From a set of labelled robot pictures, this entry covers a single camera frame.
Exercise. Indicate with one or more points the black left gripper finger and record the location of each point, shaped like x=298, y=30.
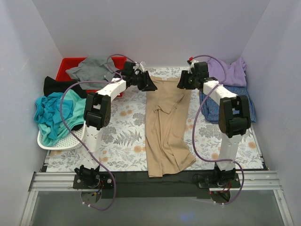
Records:
x=147, y=77
x=146, y=86

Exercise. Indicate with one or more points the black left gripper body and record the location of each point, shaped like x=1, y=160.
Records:
x=144, y=80

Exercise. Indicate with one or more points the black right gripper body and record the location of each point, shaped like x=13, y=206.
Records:
x=186, y=80

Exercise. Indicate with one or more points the beige polo shirt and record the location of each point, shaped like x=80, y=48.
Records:
x=165, y=121

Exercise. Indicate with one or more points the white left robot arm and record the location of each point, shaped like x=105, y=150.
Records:
x=97, y=114

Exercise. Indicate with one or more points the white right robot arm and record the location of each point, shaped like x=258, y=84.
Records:
x=234, y=120

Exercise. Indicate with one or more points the grey button shirt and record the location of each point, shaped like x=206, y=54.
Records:
x=93, y=68

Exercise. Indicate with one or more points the lavender t shirt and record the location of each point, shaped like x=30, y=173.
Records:
x=235, y=72

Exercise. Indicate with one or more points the blue checked shirt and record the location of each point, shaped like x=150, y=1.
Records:
x=210, y=109

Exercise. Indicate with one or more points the mint green t shirt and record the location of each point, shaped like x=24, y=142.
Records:
x=71, y=111

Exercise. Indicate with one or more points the red plastic bin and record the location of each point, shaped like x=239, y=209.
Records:
x=88, y=86

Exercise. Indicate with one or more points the floral table mat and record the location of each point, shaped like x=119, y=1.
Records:
x=123, y=148

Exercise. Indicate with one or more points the black t shirt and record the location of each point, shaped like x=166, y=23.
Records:
x=51, y=86

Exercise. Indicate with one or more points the blue t shirt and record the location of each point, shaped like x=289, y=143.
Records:
x=47, y=115

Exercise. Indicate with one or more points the white laundry basket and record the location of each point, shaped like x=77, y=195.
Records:
x=67, y=143

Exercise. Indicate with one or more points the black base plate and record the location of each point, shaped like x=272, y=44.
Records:
x=190, y=183

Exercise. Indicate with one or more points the aluminium mounting rail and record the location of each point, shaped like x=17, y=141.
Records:
x=251, y=180

